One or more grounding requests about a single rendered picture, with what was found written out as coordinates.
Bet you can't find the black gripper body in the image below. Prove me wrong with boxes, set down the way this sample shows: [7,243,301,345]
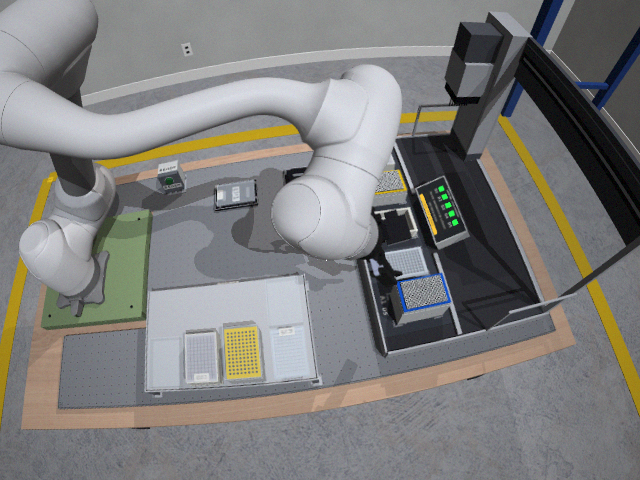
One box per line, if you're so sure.
[359,224,383,263]

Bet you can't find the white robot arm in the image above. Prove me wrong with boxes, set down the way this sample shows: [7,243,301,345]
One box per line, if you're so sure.
[0,0,402,317]

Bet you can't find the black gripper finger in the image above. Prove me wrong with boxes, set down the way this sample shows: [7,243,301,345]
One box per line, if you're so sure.
[371,206,382,226]
[370,247,403,288]

